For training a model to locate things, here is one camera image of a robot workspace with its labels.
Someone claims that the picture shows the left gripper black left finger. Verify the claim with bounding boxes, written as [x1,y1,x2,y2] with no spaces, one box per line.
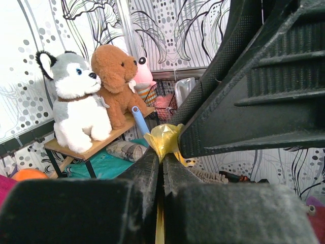
[1,149,159,243]

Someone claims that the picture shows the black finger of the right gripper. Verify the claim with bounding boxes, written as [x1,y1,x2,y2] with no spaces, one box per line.
[178,1,324,158]

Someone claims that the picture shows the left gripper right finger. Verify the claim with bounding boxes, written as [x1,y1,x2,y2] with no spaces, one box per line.
[162,154,318,243]

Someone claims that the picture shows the yellow trash bag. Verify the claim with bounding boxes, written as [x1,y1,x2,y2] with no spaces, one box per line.
[144,124,197,244]

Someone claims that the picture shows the blue floor mop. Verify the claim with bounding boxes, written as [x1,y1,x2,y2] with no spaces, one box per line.
[132,106,149,136]

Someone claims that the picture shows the grey patterned pillow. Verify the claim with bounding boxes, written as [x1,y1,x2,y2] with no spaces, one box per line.
[106,141,147,162]

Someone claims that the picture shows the silver foil pouch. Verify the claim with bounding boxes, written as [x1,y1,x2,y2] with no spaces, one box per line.
[175,77,196,107]

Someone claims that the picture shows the orange plush toy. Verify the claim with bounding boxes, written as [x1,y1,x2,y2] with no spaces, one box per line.
[12,168,49,181]

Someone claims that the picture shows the white plush dog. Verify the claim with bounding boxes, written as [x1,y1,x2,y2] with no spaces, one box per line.
[36,50,112,154]

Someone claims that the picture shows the magenta fabric hat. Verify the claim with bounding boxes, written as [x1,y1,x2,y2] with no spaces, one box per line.
[0,175,18,205]

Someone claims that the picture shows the pink plush toy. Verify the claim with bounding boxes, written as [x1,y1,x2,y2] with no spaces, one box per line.
[134,56,156,101]

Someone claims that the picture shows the brown teddy bear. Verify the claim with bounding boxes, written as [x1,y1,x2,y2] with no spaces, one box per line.
[91,44,147,130]

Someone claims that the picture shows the black wire basket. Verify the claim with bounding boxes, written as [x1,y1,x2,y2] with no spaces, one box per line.
[144,80,178,124]

